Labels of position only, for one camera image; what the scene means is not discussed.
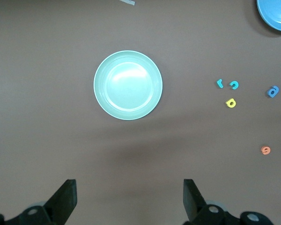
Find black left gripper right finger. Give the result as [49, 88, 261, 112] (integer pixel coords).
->
[184, 179, 241, 225]

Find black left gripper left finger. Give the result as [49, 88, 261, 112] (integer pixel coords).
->
[7, 179, 78, 225]

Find brown table cover sheet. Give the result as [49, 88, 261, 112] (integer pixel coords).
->
[0, 0, 281, 225]

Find blue foam letter a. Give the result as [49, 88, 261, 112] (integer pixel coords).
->
[266, 85, 280, 98]

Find light green plate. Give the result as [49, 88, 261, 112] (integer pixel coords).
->
[93, 50, 163, 121]

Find blue plate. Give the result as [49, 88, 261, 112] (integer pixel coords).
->
[256, 0, 281, 32]

